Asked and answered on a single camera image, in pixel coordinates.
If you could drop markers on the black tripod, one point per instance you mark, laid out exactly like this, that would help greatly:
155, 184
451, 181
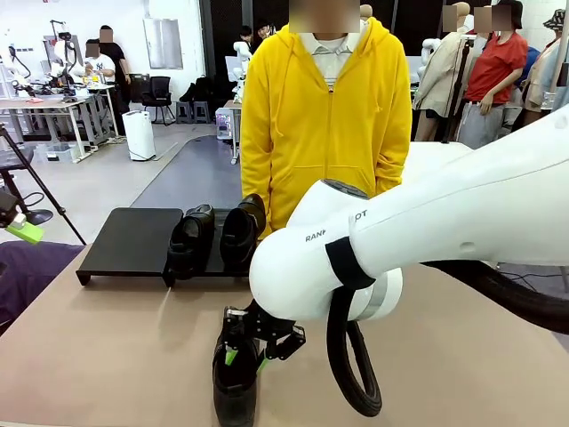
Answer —
53, 201

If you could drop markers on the black bag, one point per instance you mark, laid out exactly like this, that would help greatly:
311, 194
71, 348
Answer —
200, 89

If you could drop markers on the mannequin with bucket hat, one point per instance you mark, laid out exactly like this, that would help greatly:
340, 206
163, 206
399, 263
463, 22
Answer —
544, 66

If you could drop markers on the person in black shirt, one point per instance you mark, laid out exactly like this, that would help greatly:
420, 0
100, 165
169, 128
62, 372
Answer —
116, 58

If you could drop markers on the person's right forearm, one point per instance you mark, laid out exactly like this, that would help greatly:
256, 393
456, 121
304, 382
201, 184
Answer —
255, 178

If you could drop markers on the computer case with lights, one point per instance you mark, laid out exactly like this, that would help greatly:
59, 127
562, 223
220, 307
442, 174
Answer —
224, 126

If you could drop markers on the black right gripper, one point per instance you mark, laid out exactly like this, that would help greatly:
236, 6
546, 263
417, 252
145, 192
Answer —
269, 324

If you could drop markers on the black leather shoe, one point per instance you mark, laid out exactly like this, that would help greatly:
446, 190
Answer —
240, 240
180, 262
233, 400

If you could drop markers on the person in yellow hoodie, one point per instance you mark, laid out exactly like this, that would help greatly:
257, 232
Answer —
329, 111

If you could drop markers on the black monitor panel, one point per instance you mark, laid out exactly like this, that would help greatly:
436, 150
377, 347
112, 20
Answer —
138, 86

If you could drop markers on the silver framed wall panel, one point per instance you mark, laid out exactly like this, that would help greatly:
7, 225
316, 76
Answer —
163, 44

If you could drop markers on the person's left forearm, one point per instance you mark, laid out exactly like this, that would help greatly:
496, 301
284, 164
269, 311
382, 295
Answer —
393, 164

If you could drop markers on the white humanoid robot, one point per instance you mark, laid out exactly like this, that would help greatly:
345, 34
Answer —
429, 46
242, 49

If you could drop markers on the white air purifier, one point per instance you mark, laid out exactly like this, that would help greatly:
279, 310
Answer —
138, 138

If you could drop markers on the black office chair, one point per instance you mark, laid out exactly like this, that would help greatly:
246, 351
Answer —
160, 89

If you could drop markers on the clear plastic storage box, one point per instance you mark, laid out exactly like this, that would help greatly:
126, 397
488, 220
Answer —
53, 153

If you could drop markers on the white table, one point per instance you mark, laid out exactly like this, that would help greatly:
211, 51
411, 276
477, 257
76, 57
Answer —
431, 155

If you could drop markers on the black round-base stool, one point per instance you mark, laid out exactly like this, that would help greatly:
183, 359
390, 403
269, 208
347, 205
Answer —
33, 217

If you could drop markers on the mannequin in beige jacket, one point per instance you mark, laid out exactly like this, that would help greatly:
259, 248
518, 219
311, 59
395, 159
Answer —
440, 80

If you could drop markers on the black and white robot rig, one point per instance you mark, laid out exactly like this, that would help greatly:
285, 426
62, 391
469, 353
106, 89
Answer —
66, 44

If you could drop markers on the black shoe stand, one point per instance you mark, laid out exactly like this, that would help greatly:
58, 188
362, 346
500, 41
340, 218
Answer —
209, 262
129, 240

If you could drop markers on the white lab desk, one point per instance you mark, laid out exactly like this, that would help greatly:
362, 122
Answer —
40, 103

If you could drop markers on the grey stool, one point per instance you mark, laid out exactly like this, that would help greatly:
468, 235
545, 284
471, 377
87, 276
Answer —
202, 109
184, 109

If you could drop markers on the figure in red t-shirt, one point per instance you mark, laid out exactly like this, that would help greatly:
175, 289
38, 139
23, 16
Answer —
493, 66

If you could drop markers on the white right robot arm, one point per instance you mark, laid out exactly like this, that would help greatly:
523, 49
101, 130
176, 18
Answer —
444, 200

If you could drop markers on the person in white t-shirt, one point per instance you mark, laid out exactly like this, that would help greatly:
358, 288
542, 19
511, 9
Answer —
100, 66

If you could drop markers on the dark purple fabric cover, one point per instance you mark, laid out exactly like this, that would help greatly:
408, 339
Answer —
31, 276

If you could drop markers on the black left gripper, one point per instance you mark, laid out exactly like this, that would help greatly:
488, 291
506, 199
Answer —
8, 207

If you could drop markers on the dark grey floor mat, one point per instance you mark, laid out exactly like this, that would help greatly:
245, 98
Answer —
200, 178

